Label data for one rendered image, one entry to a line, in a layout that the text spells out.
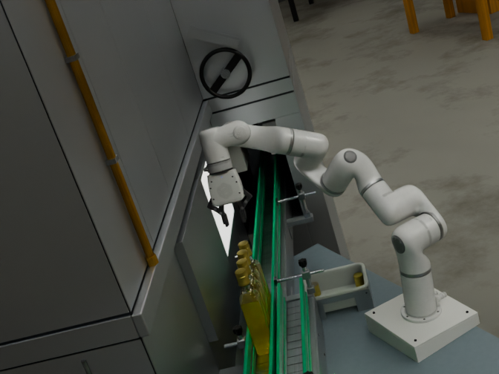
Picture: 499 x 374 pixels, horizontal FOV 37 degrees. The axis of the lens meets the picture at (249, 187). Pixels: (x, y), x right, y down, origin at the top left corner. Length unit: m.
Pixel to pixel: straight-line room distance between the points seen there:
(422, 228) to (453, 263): 1.97
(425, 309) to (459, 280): 1.70
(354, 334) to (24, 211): 1.28
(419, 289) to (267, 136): 0.66
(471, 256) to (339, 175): 2.04
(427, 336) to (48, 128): 1.32
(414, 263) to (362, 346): 0.34
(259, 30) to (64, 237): 1.66
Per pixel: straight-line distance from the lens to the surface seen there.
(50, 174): 1.58
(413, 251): 2.28
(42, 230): 1.64
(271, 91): 3.14
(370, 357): 2.42
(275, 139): 2.34
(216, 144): 2.27
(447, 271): 4.18
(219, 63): 3.12
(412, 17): 9.07
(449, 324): 2.39
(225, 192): 2.29
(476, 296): 3.95
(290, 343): 2.34
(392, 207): 2.30
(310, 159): 2.38
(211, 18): 3.09
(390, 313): 2.47
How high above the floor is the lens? 2.18
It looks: 22 degrees down
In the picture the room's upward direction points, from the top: 18 degrees counter-clockwise
